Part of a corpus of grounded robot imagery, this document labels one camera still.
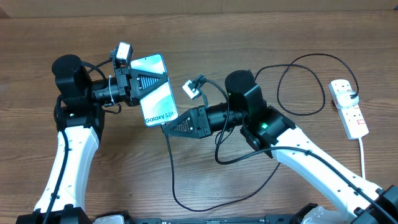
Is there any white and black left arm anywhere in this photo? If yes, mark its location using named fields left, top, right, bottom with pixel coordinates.
left=16, top=54, right=172, bottom=223

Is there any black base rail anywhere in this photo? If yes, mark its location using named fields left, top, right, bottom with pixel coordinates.
left=126, top=214, right=303, bottom=224

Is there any Galaxy S24+ smartphone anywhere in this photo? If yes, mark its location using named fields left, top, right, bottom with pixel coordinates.
left=131, top=54, right=178, bottom=127

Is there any white power strip cord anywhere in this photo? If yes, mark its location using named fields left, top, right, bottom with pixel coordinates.
left=358, top=138, right=366, bottom=180

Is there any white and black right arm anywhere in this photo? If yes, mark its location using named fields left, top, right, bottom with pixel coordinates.
left=162, top=70, right=397, bottom=223

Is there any white charger plug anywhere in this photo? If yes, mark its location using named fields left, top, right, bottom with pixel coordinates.
left=334, top=91, right=359, bottom=110

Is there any white power strip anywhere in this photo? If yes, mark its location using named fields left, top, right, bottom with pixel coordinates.
left=328, top=79, right=369, bottom=139

